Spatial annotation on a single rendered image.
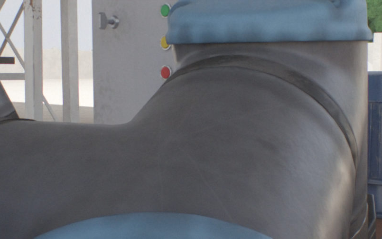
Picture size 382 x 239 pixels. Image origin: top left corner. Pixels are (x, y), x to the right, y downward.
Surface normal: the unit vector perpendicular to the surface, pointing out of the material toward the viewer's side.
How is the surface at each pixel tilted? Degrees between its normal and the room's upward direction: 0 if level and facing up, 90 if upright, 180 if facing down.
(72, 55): 90
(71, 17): 90
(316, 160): 57
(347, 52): 102
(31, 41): 91
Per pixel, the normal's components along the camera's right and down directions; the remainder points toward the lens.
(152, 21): -0.62, 0.07
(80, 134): -0.10, -0.94
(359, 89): 0.84, -0.10
